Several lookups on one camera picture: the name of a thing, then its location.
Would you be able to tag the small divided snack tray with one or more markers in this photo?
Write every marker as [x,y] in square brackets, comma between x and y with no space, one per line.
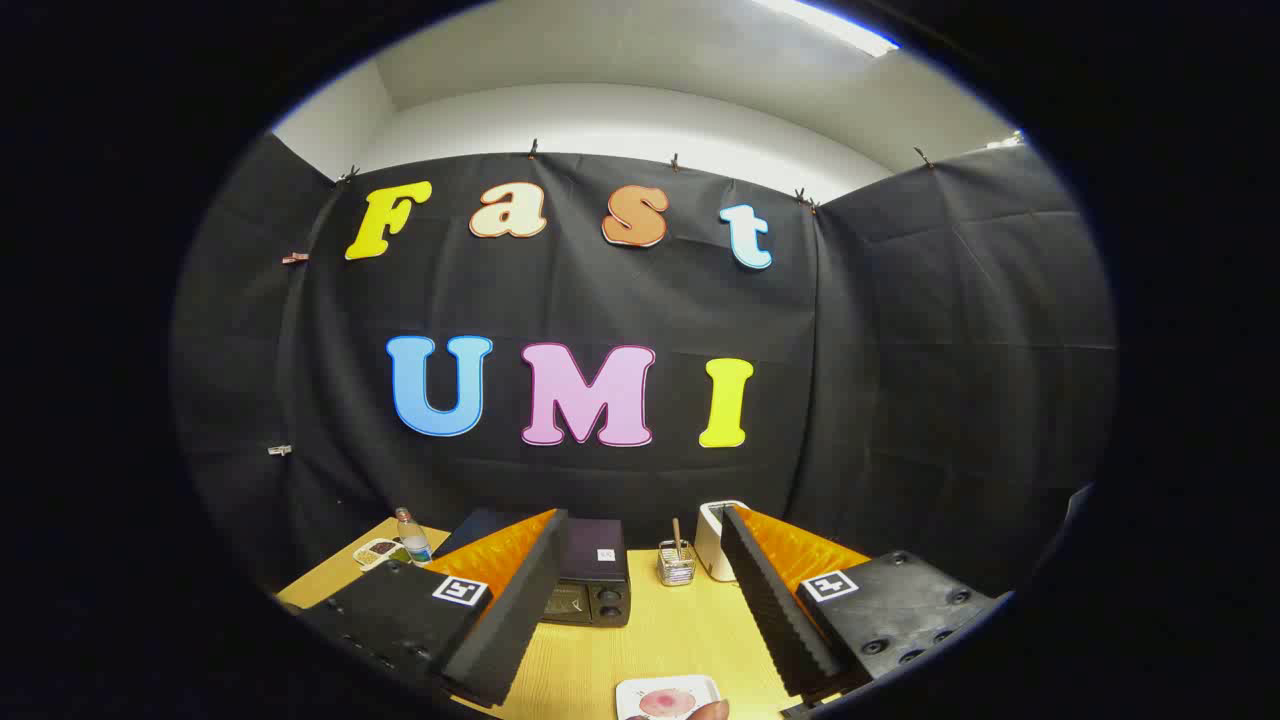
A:
[378,553]

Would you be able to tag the black toaster oven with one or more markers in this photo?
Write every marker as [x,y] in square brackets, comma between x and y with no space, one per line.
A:
[592,565]

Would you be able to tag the pink ham slice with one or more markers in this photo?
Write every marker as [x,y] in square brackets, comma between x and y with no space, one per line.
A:
[665,702]

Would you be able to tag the wooden stick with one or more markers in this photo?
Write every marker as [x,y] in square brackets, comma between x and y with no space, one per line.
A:
[677,535]

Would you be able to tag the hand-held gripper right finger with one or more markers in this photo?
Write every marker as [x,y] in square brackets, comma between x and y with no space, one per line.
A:
[770,610]

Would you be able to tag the clear plastic water bottle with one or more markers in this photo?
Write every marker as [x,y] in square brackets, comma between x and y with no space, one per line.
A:
[413,542]

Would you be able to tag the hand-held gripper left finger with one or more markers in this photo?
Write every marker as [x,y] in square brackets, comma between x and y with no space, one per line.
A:
[520,610]

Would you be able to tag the white square plate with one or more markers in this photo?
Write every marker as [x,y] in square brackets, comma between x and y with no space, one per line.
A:
[635,700]

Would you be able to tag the white pop-up toaster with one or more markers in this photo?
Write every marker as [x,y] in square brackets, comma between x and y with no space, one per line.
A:
[710,545]

